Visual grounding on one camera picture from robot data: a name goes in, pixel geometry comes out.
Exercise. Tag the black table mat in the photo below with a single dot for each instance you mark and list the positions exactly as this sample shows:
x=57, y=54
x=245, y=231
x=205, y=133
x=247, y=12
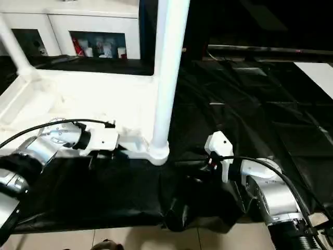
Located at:
x=250, y=104

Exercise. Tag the white plastic table top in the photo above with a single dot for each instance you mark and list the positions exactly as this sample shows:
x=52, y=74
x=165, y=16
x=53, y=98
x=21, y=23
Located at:
x=78, y=99

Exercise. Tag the small yellow label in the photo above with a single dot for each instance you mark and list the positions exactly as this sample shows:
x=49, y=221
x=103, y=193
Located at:
x=184, y=50

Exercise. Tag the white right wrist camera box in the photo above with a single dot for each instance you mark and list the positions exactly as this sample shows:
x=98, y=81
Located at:
x=218, y=145

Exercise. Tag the white glass door cabinet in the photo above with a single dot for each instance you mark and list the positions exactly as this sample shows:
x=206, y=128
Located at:
x=73, y=23

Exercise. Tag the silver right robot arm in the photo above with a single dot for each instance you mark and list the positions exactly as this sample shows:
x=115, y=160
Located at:
x=270, y=192

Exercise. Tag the black left robot foot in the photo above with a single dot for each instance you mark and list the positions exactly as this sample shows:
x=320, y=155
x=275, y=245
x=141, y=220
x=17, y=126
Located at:
x=108, y=246

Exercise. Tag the white plastic table leg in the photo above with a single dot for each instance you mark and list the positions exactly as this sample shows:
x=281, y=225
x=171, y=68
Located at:
x=15, y=49
x=169, y=62

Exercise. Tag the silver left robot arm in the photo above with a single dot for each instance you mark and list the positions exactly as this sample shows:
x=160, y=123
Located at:
x=47, y=143

